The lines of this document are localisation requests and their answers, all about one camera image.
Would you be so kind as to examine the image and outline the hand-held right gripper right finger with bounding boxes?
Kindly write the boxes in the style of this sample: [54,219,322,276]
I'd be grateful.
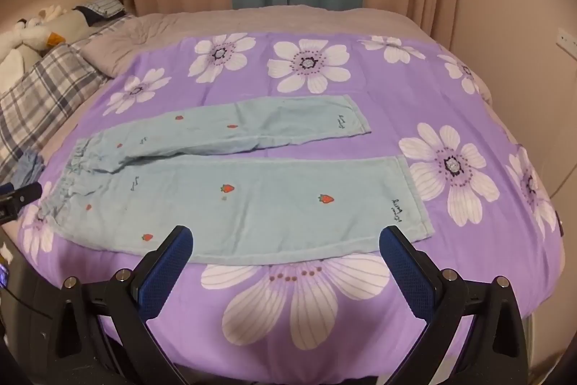
[380,225,528,385]

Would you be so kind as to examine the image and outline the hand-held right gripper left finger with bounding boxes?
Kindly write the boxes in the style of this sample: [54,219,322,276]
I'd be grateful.
[56,225,194,385]

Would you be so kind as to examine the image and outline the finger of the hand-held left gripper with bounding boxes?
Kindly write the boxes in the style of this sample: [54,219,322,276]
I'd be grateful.
[0,182,42,224]

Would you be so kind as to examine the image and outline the light blue strawberry pants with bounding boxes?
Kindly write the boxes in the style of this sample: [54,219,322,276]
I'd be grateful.
[38,95,434,266]

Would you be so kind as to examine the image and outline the blue cloth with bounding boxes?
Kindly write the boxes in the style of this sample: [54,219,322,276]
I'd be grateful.
[13,149,46,187]

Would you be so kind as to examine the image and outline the plaid pillow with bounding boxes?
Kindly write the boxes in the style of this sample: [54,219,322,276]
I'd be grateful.
[0,43,111,183]

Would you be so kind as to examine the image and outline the white goose plush toy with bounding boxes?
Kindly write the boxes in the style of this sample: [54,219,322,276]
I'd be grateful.
[0,6,66,92]

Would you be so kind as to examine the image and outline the purple floral blanket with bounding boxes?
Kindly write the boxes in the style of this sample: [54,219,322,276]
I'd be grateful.
[18,31,566,385]

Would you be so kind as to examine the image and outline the blue striped pillow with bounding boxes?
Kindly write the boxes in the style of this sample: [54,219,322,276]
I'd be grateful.
[85,0,128,18]

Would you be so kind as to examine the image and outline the white wall socket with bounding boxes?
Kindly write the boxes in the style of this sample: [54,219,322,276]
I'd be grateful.
[558,28,577,52]

